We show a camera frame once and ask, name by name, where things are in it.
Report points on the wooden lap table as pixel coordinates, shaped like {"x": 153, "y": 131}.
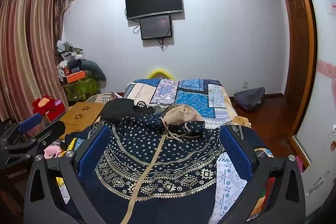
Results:
{"x": 84, "y": 113}

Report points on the white wall socket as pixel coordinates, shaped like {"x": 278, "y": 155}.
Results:
{"x": 245, "y": 85}

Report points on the striped pink curtain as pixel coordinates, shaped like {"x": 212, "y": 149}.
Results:
{"x": 26, "y": 43}

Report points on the wooden door frame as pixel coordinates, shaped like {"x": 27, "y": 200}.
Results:
{"x": 299, "y": 56}

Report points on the small black wall monitor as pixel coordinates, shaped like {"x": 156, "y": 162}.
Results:
{"x": 155, "y": 27}

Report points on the pile of papers and bags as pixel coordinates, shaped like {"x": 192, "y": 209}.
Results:
{"x": 68, "y": 52}

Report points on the colourful cartoon quilt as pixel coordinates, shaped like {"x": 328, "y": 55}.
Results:
{"x": 52, "y": 151}

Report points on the red plush toy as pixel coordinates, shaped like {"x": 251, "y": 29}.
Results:
{"x": 46, "y": 104}

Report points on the navy patterned hoodie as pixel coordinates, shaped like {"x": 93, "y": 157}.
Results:
{"x": 157, "y": 155}

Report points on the orange box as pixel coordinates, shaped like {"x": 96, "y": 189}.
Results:
{"x": 76, "y": 77}

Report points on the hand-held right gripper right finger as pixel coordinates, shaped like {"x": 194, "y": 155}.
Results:
{"x": 237, "y": 151}

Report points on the black garment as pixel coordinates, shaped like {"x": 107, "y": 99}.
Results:
{"x": 118, "y": 109}

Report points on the grey backpack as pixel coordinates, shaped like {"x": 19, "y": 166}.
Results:
{"x": 249, "y": 99}

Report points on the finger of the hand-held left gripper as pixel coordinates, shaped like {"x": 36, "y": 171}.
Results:
{"x": 29, "y": 122}
{"x": 50, "y": 132}

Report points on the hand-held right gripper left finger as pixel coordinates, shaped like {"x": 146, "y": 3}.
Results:
{"x": 92, "y": 151}

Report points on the pink checked cloth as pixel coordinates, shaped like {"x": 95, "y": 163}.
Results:
{"x": 109, "y": 97}

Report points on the white sliding door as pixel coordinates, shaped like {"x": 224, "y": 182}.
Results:
{"x": 323, "y": 113}

